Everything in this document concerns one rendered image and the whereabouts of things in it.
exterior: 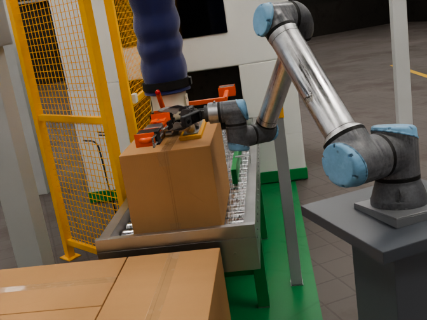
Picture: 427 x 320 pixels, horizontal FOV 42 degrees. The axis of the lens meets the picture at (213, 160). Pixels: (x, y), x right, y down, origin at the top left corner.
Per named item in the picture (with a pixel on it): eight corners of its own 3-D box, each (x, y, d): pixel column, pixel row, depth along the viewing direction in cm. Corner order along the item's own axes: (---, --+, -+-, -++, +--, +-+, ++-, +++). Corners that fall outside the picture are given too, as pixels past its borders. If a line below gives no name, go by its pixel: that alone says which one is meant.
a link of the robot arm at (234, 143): (258, 148, 240) (255, 120, 238) (236, 153, 234) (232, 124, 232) (246, 147, 248) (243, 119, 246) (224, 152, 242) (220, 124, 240)
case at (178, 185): (158, 196, 309) (145, 126, 298) (230, 188, 304) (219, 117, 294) (135, 241, 251) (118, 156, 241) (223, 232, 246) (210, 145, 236)
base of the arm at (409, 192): (399, 192, 205) (397, 165, 203) (441, 200, 188) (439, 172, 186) (358, 203, 197) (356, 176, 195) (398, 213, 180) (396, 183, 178)
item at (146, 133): (140, 142, 213) (138, 129, 212) (159, 140, 212) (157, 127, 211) (136, 148, 205) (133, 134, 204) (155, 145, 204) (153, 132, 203)
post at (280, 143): (290, 280, 309) (269, 103, 283) (302, 279, 308) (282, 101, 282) (290, 286, 303) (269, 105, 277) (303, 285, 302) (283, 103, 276)
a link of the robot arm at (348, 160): (401, 164, 176) (293, -10, 203) (361, 176, 167) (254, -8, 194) (374, 186, 188) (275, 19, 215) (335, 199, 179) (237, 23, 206)
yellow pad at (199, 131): (187, 125, 285) (186, 115, 284) (207, 122, 284) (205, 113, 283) (179, 141, 252) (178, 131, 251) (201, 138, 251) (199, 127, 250)
